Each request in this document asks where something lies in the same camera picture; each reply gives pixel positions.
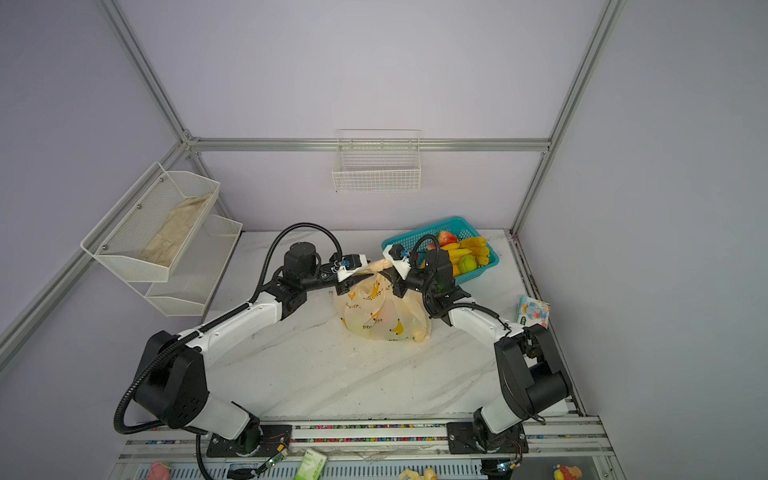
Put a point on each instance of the white wire wall basket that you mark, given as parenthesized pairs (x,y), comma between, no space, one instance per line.
(377,171)

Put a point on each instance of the red fake strawberry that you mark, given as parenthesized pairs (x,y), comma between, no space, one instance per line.
(447,238)

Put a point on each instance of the colourful tissue pack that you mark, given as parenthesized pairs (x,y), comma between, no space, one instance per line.
(533,311)

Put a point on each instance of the pink toy below rail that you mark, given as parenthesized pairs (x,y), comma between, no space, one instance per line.
(159,471)

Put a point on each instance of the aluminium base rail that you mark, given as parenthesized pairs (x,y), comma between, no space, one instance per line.
(383,449)

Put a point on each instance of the teal plastic fruit basket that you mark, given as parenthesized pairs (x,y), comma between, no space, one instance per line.
(456,225)

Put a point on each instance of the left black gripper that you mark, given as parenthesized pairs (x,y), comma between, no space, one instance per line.
(345,284)

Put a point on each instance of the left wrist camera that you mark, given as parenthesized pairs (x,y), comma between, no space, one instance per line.
(349,265)

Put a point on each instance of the upper white mesh shelf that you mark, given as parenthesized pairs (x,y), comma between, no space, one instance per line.
(143,238)

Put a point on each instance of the beige toy below rail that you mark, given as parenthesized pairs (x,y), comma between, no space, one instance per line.
(425,474)

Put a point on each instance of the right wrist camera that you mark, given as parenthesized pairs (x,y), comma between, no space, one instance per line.
(399,257)

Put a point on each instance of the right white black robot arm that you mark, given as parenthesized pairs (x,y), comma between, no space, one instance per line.
(531,371)

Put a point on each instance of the cream banana print plastic bag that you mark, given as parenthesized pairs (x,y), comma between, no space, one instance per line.
(372,311)

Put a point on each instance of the white mesh shelf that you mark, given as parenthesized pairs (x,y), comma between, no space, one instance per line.
(143,238)
(193,282)

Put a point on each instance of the aluminium frame back bar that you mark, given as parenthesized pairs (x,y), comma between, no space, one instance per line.
(333,144)

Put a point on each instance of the beige cloth in shelf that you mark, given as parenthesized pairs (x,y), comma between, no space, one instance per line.
(167,242)

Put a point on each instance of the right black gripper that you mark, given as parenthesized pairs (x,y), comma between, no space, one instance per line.
(396,281)

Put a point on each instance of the green white packet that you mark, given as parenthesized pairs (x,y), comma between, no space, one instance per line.
(311,466)

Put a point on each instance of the red yellow toy figure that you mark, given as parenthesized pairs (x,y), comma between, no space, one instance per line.
(564,472)

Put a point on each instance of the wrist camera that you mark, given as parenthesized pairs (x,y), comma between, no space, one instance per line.
(399,257)
(349,265)

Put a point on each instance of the lower white mesh shelf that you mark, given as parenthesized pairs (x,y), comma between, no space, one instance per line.
(193,282)

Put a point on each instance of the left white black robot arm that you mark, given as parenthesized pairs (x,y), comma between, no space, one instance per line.
(170,386)

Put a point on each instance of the yellow fake banana bunch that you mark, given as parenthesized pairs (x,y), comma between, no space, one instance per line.
(476,246)

